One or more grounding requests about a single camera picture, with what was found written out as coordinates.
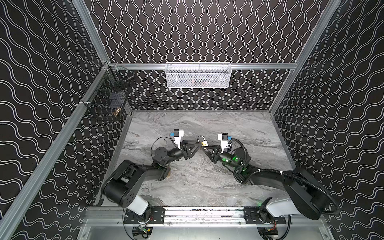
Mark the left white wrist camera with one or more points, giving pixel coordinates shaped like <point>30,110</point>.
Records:
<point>176,136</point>

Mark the black mounting plate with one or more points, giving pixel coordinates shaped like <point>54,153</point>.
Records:
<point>153,215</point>
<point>264,215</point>

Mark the brass item in black basket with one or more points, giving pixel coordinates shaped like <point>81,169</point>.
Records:
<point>117,111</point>

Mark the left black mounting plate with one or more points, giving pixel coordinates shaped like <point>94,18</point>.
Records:
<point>153,215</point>

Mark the white mesh wall basket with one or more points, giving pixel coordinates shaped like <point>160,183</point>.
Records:
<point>194,75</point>

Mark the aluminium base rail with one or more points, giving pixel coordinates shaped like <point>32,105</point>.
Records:
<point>180,217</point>

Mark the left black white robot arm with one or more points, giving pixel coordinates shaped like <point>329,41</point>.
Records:
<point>123,186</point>

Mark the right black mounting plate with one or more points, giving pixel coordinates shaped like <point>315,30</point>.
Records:
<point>264,215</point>

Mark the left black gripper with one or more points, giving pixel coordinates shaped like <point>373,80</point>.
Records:
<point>184,149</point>

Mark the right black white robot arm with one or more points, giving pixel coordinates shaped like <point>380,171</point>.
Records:
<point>309,197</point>

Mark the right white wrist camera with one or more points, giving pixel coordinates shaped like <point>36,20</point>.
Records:
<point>224,139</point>

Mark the black wire wall basket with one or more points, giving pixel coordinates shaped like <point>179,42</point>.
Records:
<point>112,93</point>

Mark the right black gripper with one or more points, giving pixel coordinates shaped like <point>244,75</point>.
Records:
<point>217,153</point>

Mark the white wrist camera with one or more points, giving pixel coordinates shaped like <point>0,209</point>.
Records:
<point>224,139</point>
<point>176,136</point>

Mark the small brass padlock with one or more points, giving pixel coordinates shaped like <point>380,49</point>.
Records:
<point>202,140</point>

